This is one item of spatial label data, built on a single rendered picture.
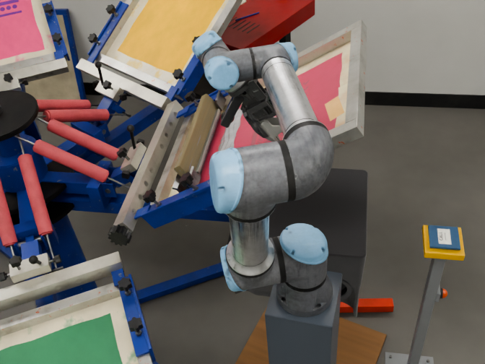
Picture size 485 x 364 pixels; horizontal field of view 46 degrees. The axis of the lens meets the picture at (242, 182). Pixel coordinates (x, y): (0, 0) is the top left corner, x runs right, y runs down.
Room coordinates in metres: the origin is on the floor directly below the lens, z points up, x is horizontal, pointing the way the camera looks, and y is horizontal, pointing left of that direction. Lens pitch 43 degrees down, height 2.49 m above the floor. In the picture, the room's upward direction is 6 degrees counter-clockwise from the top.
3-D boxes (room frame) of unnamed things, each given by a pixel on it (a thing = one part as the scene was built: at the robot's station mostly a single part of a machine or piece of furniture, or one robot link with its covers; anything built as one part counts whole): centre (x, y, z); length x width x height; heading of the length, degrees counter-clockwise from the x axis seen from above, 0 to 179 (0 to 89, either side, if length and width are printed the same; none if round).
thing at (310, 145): (0.98, -0.12, 1.77); 0.49 x 0.11 x 0.12; 6
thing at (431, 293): (1.25, -0.67, 0.48); 0.22 x 0.22 x 0.96; 76
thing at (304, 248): (0.92, -0.13, 1.37); 0.13 x 0.12 x 0.14; 96
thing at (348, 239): (1.49, -0.21, 0.95); 0.48 x 0.44 x 0.01; 76
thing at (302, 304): (0.92, -0.14, 1.25); 0.15 x 0.15 x 0.10
